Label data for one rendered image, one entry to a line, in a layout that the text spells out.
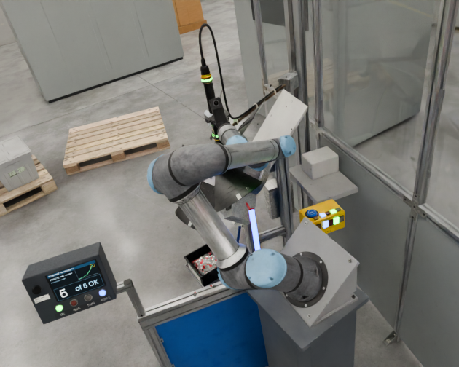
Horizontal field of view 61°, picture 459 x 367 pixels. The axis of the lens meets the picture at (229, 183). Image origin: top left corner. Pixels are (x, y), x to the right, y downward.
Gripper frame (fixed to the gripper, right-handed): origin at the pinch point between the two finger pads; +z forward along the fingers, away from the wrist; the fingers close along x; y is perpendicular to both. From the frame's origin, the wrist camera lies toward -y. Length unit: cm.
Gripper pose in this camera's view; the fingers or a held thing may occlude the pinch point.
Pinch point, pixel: (211, 108)
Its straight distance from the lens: 167.6
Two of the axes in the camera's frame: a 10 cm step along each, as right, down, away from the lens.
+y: 1.6, 8.0, 5.8
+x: 9.4, -3.1, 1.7
